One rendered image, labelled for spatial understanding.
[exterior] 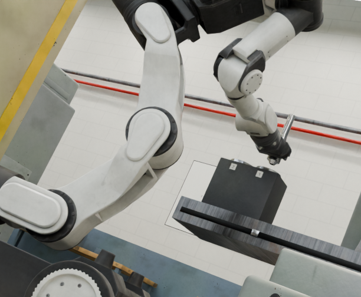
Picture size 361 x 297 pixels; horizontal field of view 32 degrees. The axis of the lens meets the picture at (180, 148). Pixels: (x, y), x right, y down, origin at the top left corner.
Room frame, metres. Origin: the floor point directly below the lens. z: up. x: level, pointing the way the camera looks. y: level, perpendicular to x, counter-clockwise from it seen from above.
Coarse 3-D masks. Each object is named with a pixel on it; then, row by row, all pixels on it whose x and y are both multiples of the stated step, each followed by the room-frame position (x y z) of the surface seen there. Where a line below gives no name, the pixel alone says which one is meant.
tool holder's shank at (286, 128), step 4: (288, 116) 2.06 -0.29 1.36; (292, 116) 2.05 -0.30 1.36; (288, 120) 2.05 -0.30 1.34; (292, 120) 2.05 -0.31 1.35; (288, 124) 2.05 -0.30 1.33; (284, 128) 2.06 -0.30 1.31; (288, 128) 2.05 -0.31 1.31; (284, 132) 2.05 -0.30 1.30; (288, 132) 2.06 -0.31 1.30; (284, 136) 2.05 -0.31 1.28; (284, 140) 2.05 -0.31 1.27
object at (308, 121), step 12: (72, 72) 8.55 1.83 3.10; (84, 72) 8.42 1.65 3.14; (96, 84) 8.24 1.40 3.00; (132, 84) 7.90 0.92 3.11; (192, 96) 7.34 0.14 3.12; (204, 108) 7.22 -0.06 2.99; (300, 120) 6.51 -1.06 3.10; (312, 120) 6.43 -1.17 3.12; (312, 132) 6.40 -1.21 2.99; (360, 132) 6.11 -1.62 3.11; (360, 144) 6.11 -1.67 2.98
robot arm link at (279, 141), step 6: (276, 138) 1.92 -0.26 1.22; (282, 138) 1.96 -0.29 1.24; (270, 144) 1.92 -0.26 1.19; (276, 144) 1.94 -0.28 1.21; (282, 144) 1.97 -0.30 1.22; (288, 144) 1.99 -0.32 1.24; (258, 150) 2.04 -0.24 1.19; (264, 150) 1.96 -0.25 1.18; (270, 150) 1.99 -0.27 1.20; (276, 150) 1.97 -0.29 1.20; (282, 150) 1.99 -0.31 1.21; (288, 150) 1.99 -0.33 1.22; (276, 156) 2.02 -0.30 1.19; (282, 156) 2.00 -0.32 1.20; (288, 156) 2.00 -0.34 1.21
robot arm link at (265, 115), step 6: (258, 102) 1.77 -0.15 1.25; (264, 102) 1.78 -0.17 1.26; (258, 108) 1.77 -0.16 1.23; (264, 108) 1.77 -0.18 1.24; (270, 108) 1.79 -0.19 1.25; (252, 114) 1.77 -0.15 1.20; (258, 114) 1.77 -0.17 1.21; (264, 114) 1.77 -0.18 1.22; (270, 114) 1.80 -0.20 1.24; (252, 120) 1.79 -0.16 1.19; (258, 120) 1.78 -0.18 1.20; (264, 120) 1.78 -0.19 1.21; (270, 120) 1.80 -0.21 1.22; (276, 120) 1.85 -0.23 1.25; (264, 126) 1.81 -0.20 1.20; (270, 126) 1.81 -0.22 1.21; (276, 126) 1.86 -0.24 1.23; (270, 132) 1.84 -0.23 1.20
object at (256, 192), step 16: (224, 160) 2.09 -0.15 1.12; (240, 160) 2.08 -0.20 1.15; (224, 176) 2.08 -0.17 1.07; (240, 176) 2.05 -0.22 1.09; (256, 176) 2.02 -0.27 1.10; (272, 176) 1.99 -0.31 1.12; (208, 192) 2.09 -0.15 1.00; (224, 192) 2.06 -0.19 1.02; (240, 192) 2.03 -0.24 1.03; (256, 192) 2.01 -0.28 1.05; (272, 192) 1.99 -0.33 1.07; (224, 208) 2.05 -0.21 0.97; (240, 208) 2.02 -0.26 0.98; (256, 208) 1.99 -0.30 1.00; (272, 208) 2.04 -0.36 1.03
